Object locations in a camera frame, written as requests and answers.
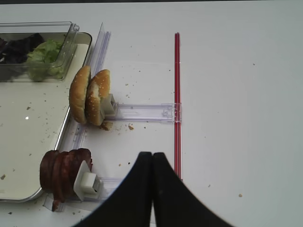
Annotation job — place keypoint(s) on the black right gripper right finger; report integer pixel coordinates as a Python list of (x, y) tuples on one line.
[(174, 204)]

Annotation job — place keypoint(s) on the purple and green lettuce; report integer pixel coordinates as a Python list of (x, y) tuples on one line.
[(36, 53)]

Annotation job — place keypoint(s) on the grey pusher block bun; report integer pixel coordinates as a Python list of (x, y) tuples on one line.
[(108, 107)]

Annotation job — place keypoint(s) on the sesame bun half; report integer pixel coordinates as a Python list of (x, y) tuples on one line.
[(98, 90), (77, 94)]

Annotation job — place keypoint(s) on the white metal tray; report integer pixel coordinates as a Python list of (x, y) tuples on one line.
[(33, 116)]

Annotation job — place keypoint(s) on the grey pusher block meat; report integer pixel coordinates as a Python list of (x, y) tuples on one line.
[(87, 185)]

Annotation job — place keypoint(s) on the red rail strip right side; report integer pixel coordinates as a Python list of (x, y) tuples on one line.
[(177, 124)]

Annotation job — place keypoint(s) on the clear pusher track meat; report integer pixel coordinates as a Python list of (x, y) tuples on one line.
[(108, 186)]

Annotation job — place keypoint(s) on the clear pusher track bun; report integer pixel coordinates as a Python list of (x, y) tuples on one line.
[(163, 113)]

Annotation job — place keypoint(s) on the clear plastic salad container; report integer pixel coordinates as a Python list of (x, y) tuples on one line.
[(65, 32)]

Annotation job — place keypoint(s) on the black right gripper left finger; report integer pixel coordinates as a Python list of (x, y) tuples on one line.
[(131, 203)]

